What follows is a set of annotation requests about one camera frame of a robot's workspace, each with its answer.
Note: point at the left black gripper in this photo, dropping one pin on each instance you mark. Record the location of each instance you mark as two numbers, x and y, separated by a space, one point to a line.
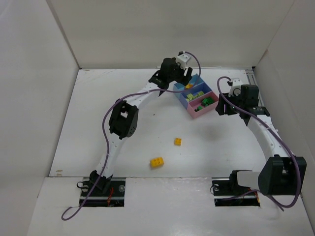
170 80

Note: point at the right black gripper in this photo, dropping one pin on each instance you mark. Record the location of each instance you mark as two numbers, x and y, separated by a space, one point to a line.
234 109

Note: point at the pale green rounded lego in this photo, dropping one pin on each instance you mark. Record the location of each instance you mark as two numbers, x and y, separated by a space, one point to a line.
190 97

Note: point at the pale green long lego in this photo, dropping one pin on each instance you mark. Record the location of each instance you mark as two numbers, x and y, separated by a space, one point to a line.
198 94

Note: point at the dark green lego brick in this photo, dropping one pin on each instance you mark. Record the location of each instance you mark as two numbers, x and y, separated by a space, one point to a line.
204 103

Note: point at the small dark green lego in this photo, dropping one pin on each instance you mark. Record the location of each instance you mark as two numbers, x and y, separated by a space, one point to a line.
198 108

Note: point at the small orange lego brick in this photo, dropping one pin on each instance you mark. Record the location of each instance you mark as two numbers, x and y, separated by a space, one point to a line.
178 141

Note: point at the yellow large lego brick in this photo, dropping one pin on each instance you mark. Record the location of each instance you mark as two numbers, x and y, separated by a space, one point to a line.
156 162

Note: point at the dark green stepped lego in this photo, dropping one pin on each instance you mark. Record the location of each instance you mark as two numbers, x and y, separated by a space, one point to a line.
209 100

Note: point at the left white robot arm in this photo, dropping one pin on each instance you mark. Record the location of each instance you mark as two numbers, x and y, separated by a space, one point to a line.
124 115

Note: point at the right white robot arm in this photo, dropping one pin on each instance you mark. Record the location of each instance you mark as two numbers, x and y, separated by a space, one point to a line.
283 172

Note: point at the light blue container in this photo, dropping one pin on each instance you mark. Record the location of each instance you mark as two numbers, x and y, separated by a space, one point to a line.
195 80

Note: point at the dark blue container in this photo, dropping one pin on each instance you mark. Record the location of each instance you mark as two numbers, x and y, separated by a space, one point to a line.
194 93

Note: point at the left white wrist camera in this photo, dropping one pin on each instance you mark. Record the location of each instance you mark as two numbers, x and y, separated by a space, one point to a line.
182 59

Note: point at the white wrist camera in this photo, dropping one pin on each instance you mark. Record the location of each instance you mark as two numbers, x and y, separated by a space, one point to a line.
182 59
235 87

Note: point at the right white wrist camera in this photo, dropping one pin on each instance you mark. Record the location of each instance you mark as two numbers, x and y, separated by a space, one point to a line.
235 87

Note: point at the aluminium rail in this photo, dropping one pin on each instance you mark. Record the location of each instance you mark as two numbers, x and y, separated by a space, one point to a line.
269 145

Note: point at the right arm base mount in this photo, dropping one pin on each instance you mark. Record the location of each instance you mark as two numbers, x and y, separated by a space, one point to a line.
226 195

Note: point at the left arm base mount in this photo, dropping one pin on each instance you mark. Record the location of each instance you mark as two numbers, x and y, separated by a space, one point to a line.
113 197

